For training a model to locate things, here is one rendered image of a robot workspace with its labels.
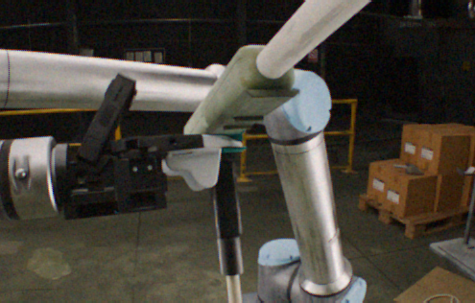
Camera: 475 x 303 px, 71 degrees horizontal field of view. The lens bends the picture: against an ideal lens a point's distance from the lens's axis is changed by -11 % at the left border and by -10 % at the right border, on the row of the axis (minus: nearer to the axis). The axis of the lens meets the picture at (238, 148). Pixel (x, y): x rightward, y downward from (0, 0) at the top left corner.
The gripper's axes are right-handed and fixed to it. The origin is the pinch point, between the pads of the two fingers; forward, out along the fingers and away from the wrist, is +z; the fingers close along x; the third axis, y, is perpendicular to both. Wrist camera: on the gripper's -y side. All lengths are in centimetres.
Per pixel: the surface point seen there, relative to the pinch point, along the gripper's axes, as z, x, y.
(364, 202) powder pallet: 219, -266, 28
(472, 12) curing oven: 790, -446, -342
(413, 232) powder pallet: 219, -202, 58
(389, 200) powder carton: 219, -227, 28
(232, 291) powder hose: -1.7, -0.2, 18.1
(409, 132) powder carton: 263, -230, -34
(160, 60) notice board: 136, -976, -430
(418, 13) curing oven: 738, -565, -393
